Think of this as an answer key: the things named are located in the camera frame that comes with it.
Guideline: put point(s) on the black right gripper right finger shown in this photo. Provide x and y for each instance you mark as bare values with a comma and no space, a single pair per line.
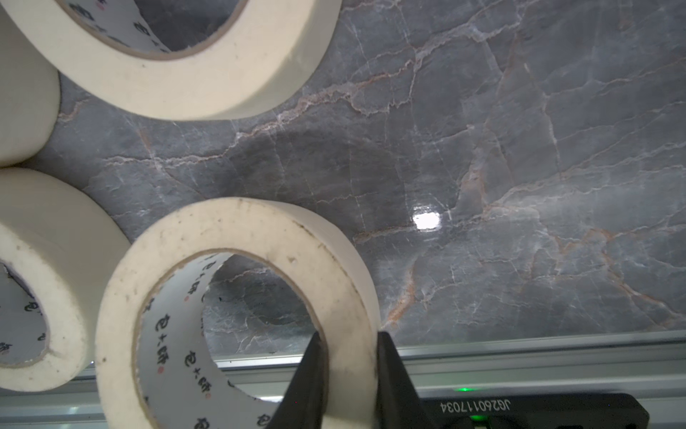
398,403

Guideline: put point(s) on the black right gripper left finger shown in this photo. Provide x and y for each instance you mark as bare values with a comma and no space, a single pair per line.
305,391

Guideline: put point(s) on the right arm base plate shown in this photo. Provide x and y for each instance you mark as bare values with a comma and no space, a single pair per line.
569,410

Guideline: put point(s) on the aluminium frame rail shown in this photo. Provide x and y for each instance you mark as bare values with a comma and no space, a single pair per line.
650,367

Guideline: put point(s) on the masking tape roll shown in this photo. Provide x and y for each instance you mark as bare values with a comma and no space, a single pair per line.
30,96
153,365
59,249
263,54

